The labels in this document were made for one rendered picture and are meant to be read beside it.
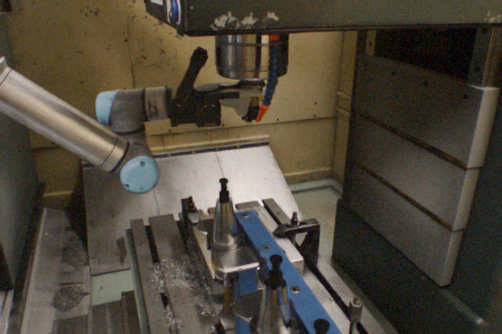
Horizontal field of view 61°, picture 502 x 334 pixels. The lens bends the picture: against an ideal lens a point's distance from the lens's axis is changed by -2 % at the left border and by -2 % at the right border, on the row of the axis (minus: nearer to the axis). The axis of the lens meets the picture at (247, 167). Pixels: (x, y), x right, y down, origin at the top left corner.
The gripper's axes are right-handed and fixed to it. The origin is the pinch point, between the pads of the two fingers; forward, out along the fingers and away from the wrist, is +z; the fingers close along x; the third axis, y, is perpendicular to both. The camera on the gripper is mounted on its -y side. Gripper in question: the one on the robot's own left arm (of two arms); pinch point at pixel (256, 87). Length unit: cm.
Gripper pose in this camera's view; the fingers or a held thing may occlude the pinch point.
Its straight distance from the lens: 97.9
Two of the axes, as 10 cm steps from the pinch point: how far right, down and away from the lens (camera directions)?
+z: 10.0, -0.8, 0.4
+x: 0.7, 4.0, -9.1
